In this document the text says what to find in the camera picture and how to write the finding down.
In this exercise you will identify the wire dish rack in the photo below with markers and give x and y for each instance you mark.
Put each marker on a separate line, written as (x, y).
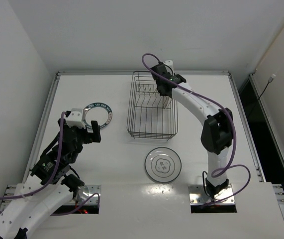
(146, 118)

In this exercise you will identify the green rim plate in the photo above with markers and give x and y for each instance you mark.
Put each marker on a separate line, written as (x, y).
(98, 111)

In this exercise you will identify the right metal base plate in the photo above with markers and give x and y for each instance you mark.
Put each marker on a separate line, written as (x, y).
(197, 196)

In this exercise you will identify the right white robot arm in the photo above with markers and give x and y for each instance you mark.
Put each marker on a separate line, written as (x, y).
(216, 136)

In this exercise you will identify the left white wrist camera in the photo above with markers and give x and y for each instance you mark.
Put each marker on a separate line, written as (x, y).
(75, 118)

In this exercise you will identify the orange sunburst plate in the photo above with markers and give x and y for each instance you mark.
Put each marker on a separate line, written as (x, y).
(166, 101)

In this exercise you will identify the metal base plate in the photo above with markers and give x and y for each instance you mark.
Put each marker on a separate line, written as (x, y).
(89, 194)
(197, 196)

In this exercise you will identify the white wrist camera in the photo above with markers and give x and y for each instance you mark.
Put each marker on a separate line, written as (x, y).
(169, 65)
(75, 118)

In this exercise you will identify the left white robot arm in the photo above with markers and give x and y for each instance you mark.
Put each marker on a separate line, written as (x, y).
(49, 185)

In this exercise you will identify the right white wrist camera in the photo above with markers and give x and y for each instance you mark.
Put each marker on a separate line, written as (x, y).
(169, 65)

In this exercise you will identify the black rim flower plate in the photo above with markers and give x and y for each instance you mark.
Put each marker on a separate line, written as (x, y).
(162, 165)

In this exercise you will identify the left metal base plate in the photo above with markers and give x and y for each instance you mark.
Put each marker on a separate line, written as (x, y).
(89, 194)

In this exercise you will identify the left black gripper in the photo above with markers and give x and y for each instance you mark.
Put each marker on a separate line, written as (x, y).
(87, 134)

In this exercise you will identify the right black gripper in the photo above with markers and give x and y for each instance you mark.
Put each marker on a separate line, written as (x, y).
(162, 90)

